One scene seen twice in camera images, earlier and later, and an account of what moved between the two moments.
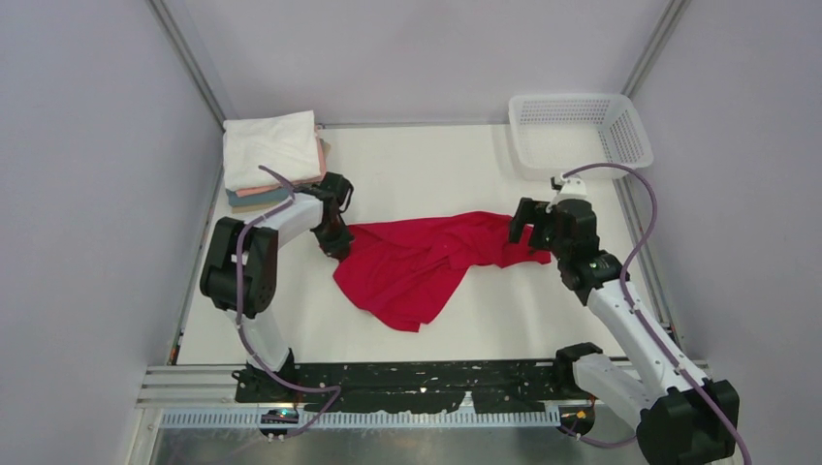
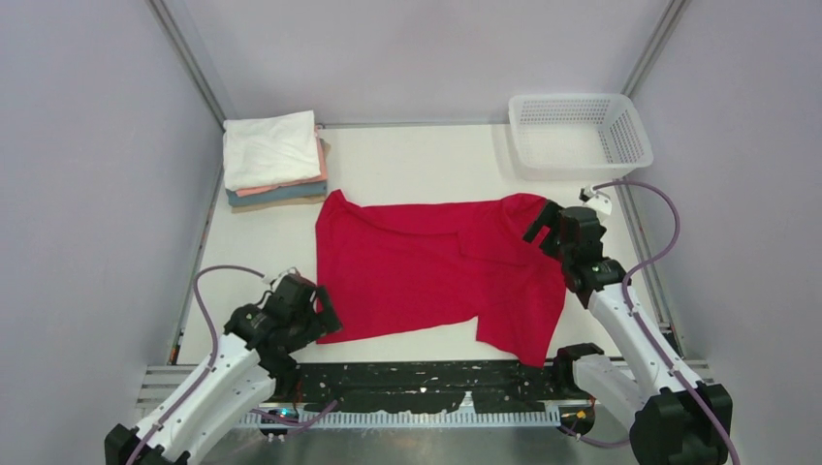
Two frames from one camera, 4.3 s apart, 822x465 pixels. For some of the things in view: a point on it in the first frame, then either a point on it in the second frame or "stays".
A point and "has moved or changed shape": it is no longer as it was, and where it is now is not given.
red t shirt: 408,269 has moved or changed shape
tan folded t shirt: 326,147 stays
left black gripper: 332,237 to 315,308
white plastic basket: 559,133 stays
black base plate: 400,387 stays
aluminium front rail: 180,396 stays
